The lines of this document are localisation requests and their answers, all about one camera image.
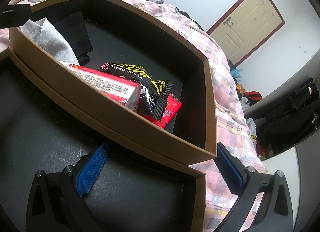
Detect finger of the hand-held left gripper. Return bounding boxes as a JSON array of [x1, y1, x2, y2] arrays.
[[0, 13, 31, 29], [4, 4, 32, 14]]

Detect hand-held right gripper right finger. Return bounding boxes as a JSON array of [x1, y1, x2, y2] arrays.
[[215, 142, 294, 232]]

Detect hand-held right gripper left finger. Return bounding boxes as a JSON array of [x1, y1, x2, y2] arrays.
[[26, 142, 110, 232]]

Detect light grey microfibre cloth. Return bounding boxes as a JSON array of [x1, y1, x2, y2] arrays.
[[20, 18, 80, 66]]

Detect deep brown cardboard box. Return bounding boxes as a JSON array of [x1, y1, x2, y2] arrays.
[[9, 0, 217, 166]]

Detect black knitted cloth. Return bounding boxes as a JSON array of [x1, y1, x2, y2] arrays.
[[54, 11, 93, 65]]

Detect shallow brown cardboard box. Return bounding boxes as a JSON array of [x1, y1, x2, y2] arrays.
[[0, 47, 208, 232]]

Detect red tissue pack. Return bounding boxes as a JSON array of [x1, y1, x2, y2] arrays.
[[69, 63, 141, 112], [139, 93, 182, 129]]

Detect black yellow wet wipes pack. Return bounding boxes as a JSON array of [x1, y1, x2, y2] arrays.
[[96, 62, 175, 123]]

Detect white plastic bag yellow print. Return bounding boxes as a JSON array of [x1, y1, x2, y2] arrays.
[[246, 118, 258, 145]]

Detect grey wardrobe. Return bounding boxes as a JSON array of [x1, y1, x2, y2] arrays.
[[244, 70, 320, 232]]

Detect pink plaid duvet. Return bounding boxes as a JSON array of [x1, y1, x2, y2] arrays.
[[0, 0, 270, 232]]

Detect pile of colourful clothes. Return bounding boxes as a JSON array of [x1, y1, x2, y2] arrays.
[[235, 84, 262, 112]]

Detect black hanging clothes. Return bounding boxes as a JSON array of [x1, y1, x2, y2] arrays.
[[257, 77, 320, 155]]

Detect blue plastic bag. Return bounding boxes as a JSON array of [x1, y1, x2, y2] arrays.
[[230, 67, 243, 81]]

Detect black garment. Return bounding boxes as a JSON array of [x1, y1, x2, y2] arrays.
[[175, 7, 204, 31]]

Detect cream door with red frame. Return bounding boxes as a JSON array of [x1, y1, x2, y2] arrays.
[[205, 0, 285, 68]]

